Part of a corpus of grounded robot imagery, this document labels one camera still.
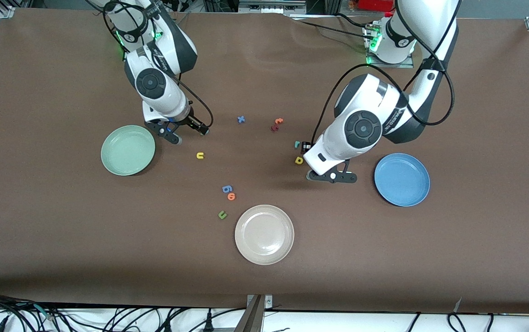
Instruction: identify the aluminium profile post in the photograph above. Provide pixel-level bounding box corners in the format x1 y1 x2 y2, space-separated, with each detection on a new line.
233 294 266 332

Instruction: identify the beige plate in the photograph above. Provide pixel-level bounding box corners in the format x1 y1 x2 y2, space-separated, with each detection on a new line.
235 205 295 266

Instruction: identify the blue plate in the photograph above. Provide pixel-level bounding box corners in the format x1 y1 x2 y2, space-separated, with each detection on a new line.
374 153 430 207

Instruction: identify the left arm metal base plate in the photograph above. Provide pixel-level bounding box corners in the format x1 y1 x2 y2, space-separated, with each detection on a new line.
366 28 415 69

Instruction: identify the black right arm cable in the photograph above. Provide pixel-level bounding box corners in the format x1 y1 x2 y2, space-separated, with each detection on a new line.
103 0 214 130

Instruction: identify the green plate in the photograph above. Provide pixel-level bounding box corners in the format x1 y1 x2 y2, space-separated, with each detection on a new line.
101 125 156 176

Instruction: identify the short black base cable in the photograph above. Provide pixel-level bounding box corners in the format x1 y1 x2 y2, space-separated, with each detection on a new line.
336 12 369 28

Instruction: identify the looped black floor cable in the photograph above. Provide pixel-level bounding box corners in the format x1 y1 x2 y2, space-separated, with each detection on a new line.
447 312 467 332

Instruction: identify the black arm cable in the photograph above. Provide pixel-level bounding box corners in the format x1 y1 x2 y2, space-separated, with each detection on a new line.
103 0 214 130
315 0 455 143

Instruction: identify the long black base cable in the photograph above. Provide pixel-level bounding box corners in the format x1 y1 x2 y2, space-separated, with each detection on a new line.
290 16 376 41

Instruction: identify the grey equipment box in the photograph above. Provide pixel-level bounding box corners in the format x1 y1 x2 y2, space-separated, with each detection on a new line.
238 0 307 13

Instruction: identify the brown table cover sheet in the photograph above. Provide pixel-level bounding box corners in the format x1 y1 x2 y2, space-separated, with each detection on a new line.
0 8 529 315

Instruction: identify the red box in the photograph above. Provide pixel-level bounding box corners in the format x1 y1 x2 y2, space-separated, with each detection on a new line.
359 0 395 12

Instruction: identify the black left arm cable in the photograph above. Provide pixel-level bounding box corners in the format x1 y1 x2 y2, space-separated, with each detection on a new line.
315 0 455 143

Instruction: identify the small metal bracket plate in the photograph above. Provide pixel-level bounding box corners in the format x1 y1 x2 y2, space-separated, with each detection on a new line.
246 294 273 309

